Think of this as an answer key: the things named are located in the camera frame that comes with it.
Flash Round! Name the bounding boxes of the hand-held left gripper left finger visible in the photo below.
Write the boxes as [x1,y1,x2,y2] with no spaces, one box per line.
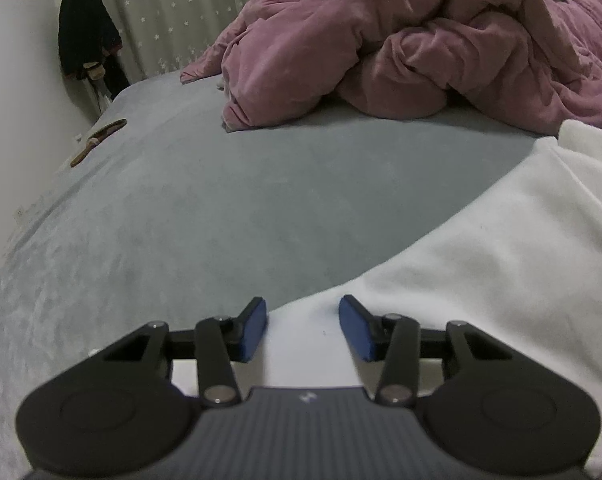
[101,296,269,407]

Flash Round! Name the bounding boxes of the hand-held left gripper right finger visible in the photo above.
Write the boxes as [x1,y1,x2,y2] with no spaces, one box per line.
[338,295,514,406]

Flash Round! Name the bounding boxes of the white sweatshirt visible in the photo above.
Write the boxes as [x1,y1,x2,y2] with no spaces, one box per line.
[171,120,602,480]

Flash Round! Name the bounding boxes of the dark hanging clothes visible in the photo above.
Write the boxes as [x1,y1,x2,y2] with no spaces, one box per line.
[58,0,132,101]

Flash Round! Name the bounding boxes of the grey bed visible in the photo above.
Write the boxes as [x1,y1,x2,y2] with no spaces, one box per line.
[0,72,562,480]

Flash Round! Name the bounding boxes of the pink quilt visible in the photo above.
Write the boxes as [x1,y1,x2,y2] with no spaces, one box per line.
[180,0,602,136]

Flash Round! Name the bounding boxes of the star-patterned curtain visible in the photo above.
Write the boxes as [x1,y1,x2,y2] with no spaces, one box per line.
[76,0,302,83]

